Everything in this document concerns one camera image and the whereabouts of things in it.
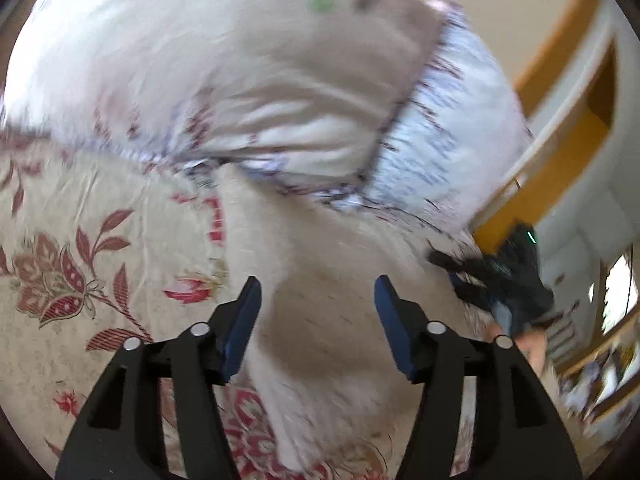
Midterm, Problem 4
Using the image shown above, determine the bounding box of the beige knitted sweater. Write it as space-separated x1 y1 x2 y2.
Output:
218 165 475 471

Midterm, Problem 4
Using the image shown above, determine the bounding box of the orange wooden headboard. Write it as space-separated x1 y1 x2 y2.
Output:
472 0 618 252

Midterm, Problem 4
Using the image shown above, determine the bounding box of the pink floral pillow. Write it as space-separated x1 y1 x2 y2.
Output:
319 3 532 235

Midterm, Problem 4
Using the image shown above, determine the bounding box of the person's right hand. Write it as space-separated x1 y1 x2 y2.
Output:
514 328 547 377

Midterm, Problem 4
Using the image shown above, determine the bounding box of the cluttered glass shelf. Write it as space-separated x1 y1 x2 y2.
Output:
558 306 639 425

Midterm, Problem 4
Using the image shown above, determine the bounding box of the cream floral bed sheet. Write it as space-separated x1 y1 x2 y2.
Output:
1 133 408 479

